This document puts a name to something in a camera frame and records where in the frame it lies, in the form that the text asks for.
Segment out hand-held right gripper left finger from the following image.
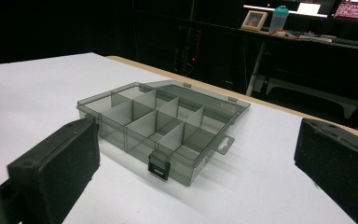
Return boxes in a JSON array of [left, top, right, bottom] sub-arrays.
[[7, 116, 102, 224]]

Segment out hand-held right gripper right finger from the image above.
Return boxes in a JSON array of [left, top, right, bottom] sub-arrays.
[[294, 117, 358, 224]]

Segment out grey transparent compartment box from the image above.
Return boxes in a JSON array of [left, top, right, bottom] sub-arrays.
[[76, 79, 252, 188]]

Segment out black desk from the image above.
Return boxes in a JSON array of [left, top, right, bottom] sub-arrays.
[[130, 8, 358, 104]]

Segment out white metal desk leg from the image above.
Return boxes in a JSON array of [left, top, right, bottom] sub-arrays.
[[245, 41, 267, 97]]

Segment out keyboard on desk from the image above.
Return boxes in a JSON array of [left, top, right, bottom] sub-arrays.
[[292, 30, 337, 44]]

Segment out computer monitor with pink screen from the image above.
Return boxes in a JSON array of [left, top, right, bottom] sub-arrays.
[[334, 0, 358, 23]]

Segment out clear bottle with teal lid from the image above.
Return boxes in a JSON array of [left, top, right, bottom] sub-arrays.
[[268, 5, 290, 35]]

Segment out computer monitor with white bar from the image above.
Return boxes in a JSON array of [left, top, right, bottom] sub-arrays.
[[242, 0, 329, 19]]

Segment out wooden picture frame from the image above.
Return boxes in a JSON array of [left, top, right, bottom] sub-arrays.
[[241, 9, 269, 33]]

